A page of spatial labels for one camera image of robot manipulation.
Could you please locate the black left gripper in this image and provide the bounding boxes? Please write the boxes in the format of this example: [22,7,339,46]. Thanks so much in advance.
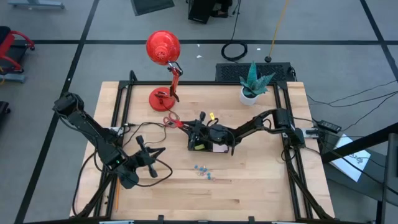
[130,134,167,179]

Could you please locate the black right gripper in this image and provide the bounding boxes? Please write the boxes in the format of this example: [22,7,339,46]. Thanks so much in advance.
[182,111,218,149]

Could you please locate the red handled scissors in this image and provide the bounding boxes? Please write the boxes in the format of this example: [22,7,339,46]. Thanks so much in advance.
[163,116,186,129]

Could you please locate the black mesh desk organizer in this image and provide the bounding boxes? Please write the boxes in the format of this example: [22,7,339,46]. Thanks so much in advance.
[187,136,229,153]

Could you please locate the orange pencil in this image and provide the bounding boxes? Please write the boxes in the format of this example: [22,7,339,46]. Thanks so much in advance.
[114,179,121,212]

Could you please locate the green plant in white pot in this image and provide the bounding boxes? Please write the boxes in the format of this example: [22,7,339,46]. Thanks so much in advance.
[238,60,276,106]

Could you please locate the black vented case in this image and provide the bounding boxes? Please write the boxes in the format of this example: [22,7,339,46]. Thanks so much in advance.
[215,62,296,83]

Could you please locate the red desk lamp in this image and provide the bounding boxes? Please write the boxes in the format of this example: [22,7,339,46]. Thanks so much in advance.
[145,30,182,113]

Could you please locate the black computer tower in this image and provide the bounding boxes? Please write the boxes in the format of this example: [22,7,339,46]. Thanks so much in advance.
[187,0,216,25]

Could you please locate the person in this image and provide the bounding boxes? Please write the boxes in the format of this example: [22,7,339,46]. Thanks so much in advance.
[211,0,234,19]

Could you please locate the black flat panel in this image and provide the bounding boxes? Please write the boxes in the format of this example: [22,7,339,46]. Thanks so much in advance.
[129,0,175,17]

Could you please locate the black power adapter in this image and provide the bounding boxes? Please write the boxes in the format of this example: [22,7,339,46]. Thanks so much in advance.
[317,119,342,131]

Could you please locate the white printed paper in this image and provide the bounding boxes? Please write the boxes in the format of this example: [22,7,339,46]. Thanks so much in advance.
[329,133,371,183]

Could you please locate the red cart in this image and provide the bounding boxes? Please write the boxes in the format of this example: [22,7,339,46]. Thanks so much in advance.
[0,26,35,84]

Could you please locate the grey metal stand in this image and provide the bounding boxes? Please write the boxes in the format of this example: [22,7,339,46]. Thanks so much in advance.
[7,0,65,11]

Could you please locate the dark side desk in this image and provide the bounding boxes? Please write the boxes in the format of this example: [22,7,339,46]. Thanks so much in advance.
[320,123,398,224]

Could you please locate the black lamp power cord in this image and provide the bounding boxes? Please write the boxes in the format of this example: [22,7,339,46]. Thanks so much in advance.
[123,102,181,150]

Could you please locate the black aluminium table frame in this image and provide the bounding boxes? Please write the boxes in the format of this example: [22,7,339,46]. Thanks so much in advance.
[73,70,336,224]

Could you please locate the coiled black cable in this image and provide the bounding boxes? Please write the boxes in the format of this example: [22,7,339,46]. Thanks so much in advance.
[221,0,249,62]

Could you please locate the yellow cable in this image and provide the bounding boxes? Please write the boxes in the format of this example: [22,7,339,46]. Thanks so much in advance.
[263,0,290,63]

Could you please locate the black floor cable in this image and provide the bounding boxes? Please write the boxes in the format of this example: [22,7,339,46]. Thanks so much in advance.
[307,90,398,108]
[343,92,398,131]
[306,80,398,105]

